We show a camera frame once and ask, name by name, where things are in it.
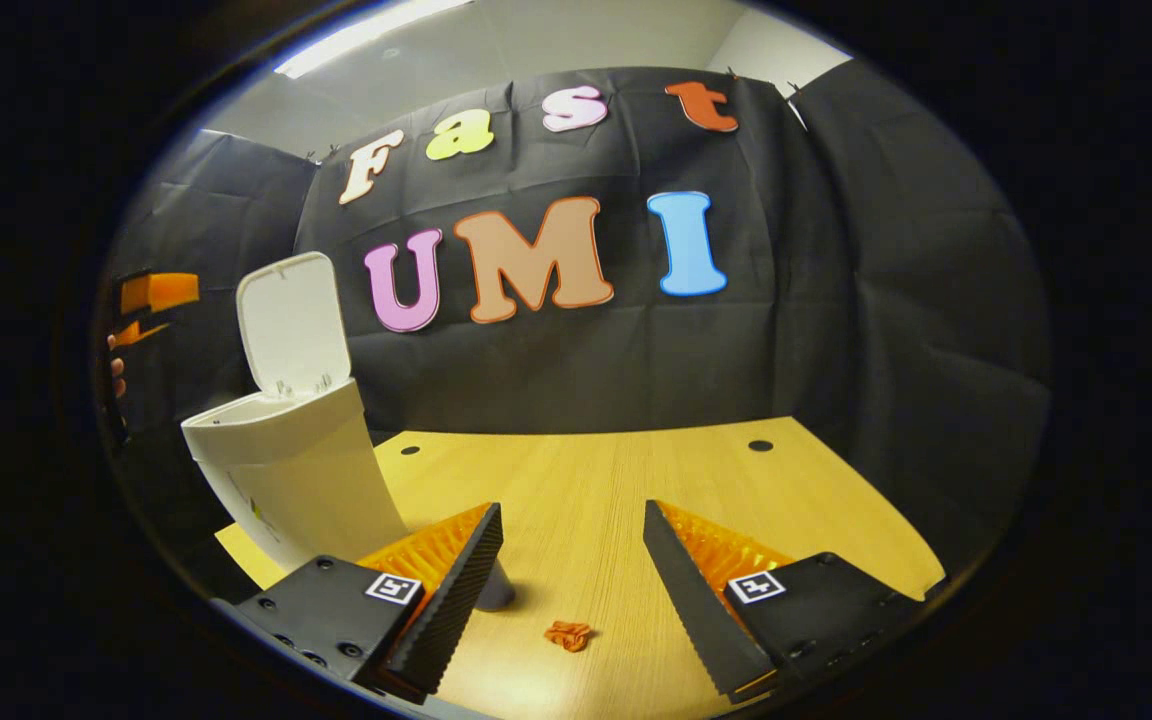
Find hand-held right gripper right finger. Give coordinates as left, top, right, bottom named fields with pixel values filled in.
left=643, top=498, right=937, bottom=706

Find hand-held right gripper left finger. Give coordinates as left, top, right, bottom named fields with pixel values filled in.
left=236, top=500, right=504, bottom=706

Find white desktop garbage bin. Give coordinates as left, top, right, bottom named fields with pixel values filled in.
left=181, top=250, right=409, bottom=573

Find wooden desktop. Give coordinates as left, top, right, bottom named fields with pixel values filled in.
left=214, top=417, right=947, bottom=720

